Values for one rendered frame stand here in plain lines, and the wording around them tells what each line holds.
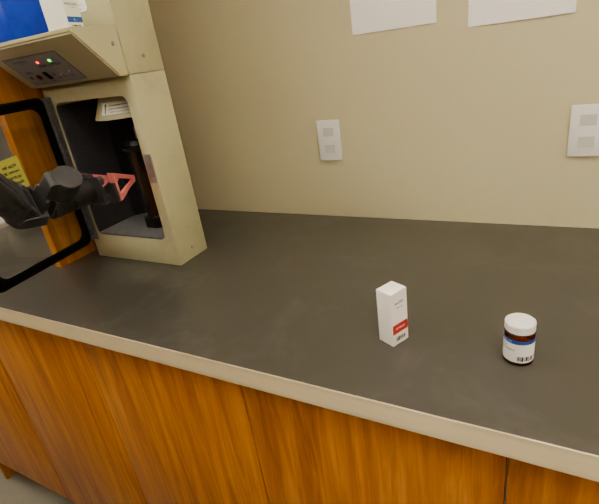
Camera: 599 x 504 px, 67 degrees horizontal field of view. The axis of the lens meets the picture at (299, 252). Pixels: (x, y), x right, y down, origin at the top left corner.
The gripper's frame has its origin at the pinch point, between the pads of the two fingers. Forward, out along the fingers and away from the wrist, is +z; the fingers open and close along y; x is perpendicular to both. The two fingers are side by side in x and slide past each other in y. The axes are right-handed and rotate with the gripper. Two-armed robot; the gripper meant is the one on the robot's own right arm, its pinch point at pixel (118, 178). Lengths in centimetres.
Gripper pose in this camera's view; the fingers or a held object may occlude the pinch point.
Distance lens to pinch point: 123.5
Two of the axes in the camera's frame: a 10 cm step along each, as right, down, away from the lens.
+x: 1.6, 9.0, 4.1
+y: -8.6, -0.8, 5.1
